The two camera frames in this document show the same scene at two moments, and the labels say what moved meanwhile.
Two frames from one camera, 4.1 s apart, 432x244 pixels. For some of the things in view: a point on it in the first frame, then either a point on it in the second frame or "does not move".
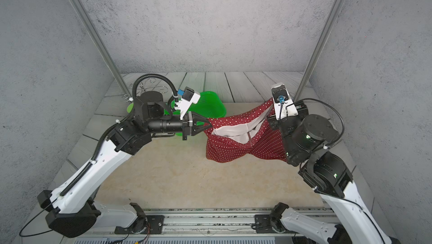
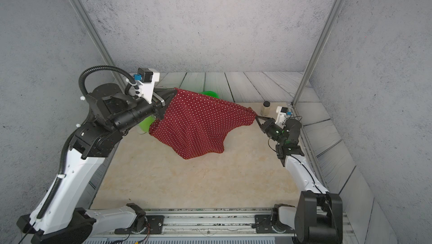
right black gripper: x=275 y=123 to x=269 y=124
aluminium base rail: x=202 y=225 does not move
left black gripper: x=186 y=125 to x=161 y=100
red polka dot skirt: x=247 y=133 to x=196 y=124
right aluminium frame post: x=327 y=26 does not move
